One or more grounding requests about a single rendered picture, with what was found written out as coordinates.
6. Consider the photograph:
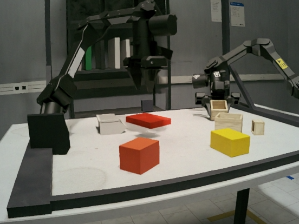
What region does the yellow rectangular block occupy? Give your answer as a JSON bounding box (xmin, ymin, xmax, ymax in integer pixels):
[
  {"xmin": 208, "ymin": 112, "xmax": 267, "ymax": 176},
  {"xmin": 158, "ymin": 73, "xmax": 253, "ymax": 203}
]
[{"xmin": 210, "ymin": 128, "xmax": 250, "ymax": 157}]

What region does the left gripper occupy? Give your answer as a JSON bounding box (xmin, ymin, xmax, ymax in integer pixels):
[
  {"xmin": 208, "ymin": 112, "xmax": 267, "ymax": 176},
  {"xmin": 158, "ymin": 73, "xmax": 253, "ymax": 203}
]
[{"xmin": 195, "ymin": 91, "xmax": 241, "ymax": 117}]

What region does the white open tray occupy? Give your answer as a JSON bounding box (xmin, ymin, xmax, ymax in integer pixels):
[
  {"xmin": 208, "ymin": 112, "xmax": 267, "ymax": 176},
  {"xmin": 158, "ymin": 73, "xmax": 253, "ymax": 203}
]
[{"xmin": 96, "ymin": 114, "xmax": 127, "ymax": 135}]

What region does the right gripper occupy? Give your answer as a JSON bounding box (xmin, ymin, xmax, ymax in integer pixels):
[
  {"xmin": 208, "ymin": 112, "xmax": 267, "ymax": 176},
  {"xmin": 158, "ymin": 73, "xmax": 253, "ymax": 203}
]
[{"xmin": 123, "ymin": 37, "xmax": 167, "ymax": 93}]

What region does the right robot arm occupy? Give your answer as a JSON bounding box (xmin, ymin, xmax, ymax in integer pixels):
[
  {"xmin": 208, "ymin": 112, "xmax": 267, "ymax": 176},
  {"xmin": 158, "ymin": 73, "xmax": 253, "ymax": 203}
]
[{"xmin": 36, "ymin": 0, "xmax": 177, "ymax": 116}]

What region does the red flat rectangular block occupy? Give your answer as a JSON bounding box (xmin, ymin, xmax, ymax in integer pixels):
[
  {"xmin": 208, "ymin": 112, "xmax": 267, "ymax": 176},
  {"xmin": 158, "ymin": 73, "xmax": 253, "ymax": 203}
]
[{"xmin": 126, "ymin": 113, "xmax": 171, "ymax": 129}]

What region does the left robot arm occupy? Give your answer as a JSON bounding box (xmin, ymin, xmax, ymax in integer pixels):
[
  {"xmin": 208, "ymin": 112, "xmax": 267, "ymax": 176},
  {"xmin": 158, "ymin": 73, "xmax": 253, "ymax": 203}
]
[{"xmin": 192, "ymin": 38, "xmax": 299, "ymax": 99}]

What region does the orange cube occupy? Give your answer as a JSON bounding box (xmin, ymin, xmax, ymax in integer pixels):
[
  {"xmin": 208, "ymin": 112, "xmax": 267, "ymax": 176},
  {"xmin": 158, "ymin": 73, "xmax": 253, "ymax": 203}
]
[{"xmin": 119, "ymin": 137, "xmax": 160, "ymax": 175}]

